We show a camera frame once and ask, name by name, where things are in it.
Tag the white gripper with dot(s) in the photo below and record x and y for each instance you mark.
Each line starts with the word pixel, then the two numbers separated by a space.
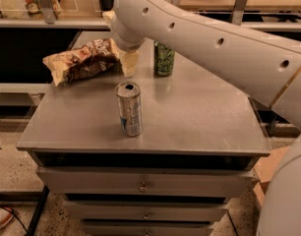
pixel 121 35

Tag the brown chip bag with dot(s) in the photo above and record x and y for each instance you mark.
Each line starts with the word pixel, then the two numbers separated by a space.
pixel 90 60

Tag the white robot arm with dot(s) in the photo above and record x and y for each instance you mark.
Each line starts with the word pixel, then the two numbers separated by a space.
pixel 265 66

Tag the green soda can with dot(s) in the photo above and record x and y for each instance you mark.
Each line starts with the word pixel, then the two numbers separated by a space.
pixel 163 58

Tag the silver redbull can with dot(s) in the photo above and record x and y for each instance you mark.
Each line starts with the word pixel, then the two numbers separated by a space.
pixel 130 108

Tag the grey drawer cabinet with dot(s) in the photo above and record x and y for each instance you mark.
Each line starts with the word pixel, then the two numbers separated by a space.
pixel 199 142

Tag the wooden background desk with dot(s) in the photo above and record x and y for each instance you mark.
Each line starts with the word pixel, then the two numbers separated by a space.
pixel 253 5

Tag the top drawer knob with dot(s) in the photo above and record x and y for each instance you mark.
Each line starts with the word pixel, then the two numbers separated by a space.
pixel 144 188

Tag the drawer knob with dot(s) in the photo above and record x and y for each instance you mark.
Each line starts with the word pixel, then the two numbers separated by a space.
pixel 146 233
pixel 144 188
pixel 146 216

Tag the cardboard box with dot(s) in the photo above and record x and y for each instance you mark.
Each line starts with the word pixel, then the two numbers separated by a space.
pixel 264 169

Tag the orange white shoe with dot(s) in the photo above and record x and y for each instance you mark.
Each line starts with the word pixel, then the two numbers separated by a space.
pixel 6 215

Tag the left metal rail bracket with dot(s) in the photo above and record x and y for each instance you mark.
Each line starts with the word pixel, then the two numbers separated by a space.
pixel 47 11

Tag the metal rail bracket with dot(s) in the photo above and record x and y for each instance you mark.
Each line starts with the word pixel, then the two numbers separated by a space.
pixel 47 11
pixel 236 17

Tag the right metal rail bracket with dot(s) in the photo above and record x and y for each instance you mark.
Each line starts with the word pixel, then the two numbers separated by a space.
pixel 236 17

